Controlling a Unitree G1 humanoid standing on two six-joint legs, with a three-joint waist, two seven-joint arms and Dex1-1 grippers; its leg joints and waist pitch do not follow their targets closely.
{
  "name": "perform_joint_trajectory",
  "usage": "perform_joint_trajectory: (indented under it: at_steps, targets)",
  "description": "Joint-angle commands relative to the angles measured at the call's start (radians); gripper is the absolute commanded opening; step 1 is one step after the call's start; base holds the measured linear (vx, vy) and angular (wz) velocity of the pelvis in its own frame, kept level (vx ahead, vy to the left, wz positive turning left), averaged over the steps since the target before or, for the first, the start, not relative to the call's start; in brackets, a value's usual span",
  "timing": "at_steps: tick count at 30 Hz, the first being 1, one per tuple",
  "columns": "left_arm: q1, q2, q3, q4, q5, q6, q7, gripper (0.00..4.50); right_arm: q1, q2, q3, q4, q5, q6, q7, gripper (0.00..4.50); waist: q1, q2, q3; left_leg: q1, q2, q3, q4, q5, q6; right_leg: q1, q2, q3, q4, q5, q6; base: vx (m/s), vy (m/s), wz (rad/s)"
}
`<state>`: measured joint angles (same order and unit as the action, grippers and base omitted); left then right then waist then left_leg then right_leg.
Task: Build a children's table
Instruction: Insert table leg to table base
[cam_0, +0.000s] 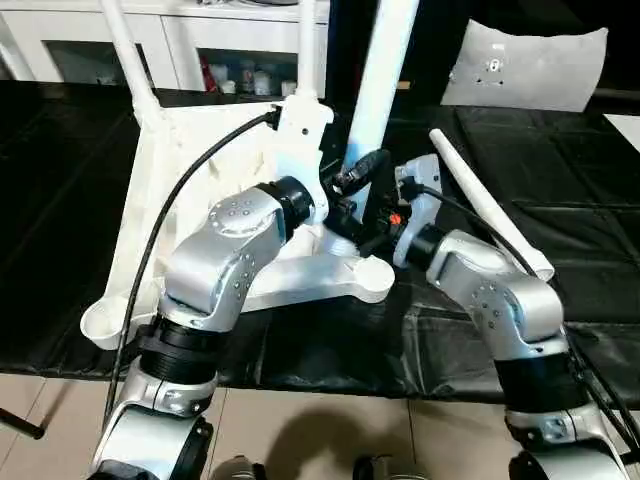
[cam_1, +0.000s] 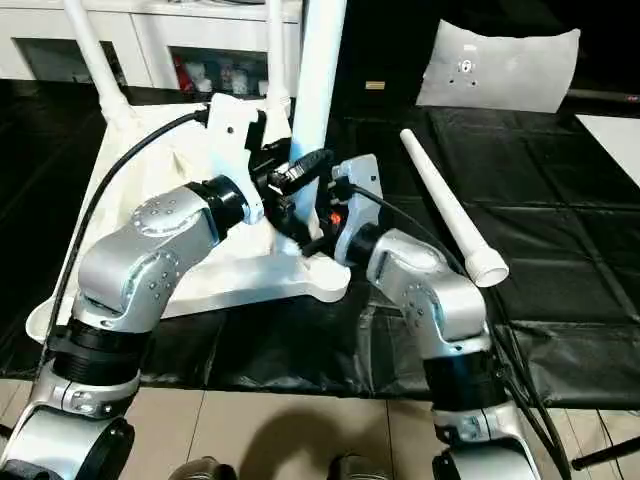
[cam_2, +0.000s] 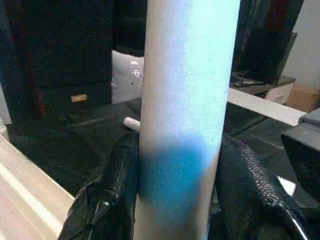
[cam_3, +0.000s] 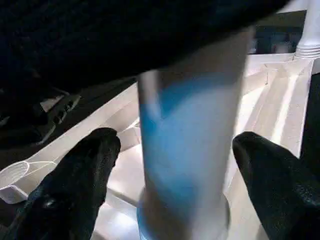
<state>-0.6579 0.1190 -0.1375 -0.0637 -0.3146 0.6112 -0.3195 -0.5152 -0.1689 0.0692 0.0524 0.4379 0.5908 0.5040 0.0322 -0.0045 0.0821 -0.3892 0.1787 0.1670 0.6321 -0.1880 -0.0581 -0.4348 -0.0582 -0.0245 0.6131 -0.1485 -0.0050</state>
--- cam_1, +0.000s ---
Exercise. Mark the white cabinet with glass doors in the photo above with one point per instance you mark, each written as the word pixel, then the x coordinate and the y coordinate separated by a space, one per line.
pixel 150 35

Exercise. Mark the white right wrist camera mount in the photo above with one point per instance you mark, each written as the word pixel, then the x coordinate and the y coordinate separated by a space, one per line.
pixel 362 185

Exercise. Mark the black mat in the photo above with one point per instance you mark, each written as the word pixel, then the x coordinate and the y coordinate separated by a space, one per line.
pixel 550 225

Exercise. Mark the dark right robot leg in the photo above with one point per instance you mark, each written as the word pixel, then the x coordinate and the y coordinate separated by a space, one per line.
pixel 357 469

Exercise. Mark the white plastic table leg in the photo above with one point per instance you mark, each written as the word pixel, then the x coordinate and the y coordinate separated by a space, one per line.
pixel 277 55
pixel 97 60
pixel 450 205
pixel 317 75

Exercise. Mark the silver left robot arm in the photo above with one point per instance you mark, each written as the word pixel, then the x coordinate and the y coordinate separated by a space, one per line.
pixel 135 265

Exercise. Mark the white flat panel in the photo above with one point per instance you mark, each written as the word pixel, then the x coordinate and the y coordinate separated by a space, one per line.
pixel 615 140

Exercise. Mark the black metal stand pole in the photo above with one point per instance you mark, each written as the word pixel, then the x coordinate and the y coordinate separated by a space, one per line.
pixel 605 454

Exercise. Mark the white plastic table top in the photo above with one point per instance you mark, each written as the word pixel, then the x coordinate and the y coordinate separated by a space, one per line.
pixel 240 285

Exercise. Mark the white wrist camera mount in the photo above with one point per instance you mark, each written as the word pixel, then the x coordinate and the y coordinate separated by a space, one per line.
pixel 362 185
pixel 230 130

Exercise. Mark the dark left robot leg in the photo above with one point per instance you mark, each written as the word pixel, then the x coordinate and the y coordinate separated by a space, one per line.
pixel 202 471

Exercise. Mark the dark robot leg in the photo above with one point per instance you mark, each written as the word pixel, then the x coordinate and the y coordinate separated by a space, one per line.
pixel 202 471
pixel 357 469

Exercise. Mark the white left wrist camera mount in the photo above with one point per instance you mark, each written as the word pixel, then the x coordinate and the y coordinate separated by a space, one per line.
pixel 230 130

